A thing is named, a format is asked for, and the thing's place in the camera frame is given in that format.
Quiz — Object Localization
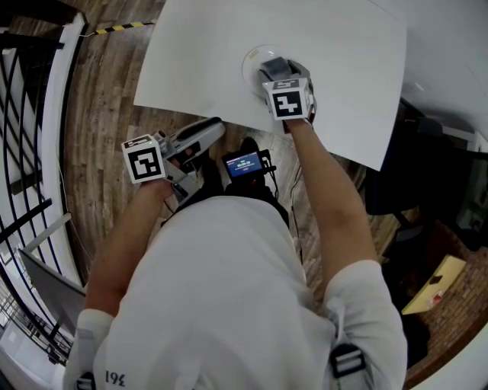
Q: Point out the clear round plate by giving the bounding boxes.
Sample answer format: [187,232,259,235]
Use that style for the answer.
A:
[241,44,291,101]

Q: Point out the black recorder with screen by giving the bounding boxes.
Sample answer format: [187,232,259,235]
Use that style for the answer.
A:
[222,149,277,180]

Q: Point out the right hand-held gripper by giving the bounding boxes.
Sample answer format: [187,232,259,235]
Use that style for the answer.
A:
[258,56,318,133]

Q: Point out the person's black trousers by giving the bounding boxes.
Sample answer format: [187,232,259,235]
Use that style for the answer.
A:
[190,153,291,229]

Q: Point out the person's left forearm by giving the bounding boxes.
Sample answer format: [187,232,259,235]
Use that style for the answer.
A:
[84,176,185,317]

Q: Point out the yellow cardboard box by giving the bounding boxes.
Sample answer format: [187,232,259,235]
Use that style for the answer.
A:
[401,254,467,316]

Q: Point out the grey harness strap buckle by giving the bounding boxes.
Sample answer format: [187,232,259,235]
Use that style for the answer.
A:
[75,371,97,390]
[329,343,374,390]

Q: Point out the black office chair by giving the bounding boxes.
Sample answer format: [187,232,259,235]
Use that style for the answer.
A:
[364,97,488,264]

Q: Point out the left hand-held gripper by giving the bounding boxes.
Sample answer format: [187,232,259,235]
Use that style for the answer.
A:
[120,117,227,199]

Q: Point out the person's white shirt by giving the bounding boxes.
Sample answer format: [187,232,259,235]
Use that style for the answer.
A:
[62,195,409,390]

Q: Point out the person's black shoe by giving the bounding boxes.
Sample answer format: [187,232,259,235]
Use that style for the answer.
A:
[239,136,261,155]

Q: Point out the black recorder cable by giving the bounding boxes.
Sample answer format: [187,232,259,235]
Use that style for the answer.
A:
[266,167,306,264]

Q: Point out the black metal railing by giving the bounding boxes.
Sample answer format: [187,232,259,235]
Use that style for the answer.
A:
[0,11,87,366]

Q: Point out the grey flat panel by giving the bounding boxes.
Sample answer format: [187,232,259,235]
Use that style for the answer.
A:
[18,248,87,337]

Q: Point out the yellow black striped tape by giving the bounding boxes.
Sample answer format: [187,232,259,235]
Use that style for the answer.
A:
[95,21,156,36]

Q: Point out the person's right forearm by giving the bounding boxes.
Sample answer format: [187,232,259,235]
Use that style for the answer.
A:
[283,117,383,306]

